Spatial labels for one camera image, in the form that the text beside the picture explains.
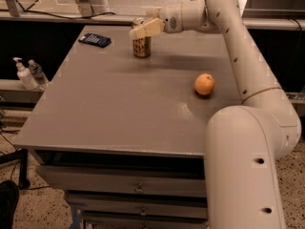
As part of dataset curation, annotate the black bag on floor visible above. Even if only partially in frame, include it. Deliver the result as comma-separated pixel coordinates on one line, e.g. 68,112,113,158
0,180,19,229

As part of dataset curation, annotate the black floor cable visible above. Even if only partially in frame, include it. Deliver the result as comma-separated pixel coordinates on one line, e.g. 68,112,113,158
0,112,51,191

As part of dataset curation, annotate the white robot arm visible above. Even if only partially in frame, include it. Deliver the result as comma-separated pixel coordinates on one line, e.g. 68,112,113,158
130,0,301,229

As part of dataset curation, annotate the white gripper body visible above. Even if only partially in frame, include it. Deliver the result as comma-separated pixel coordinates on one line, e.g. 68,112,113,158
158,4,183,33

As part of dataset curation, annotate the orange fruit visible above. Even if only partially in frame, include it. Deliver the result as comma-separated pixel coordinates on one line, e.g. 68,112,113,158
194,73,215,95

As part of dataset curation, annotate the white pump sanitizer bottle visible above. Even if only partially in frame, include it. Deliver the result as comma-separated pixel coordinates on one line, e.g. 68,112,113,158
13,57,38,91

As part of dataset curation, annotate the grey drawer cabinet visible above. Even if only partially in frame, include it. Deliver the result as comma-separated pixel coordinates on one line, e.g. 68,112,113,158
14,26,239,229

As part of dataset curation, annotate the grey metal side shelf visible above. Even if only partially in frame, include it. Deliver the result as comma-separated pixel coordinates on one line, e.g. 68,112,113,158
0,79,43,104

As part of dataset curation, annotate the clear plastic water bottle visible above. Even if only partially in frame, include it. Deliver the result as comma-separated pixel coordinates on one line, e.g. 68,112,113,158
29,59,49,90

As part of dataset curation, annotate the orange soda can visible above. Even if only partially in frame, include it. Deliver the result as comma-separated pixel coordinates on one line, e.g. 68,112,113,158
131,16,153,59

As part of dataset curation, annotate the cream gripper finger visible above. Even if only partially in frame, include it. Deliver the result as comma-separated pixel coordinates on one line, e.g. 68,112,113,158
129,17,165,39
146,8,161,18

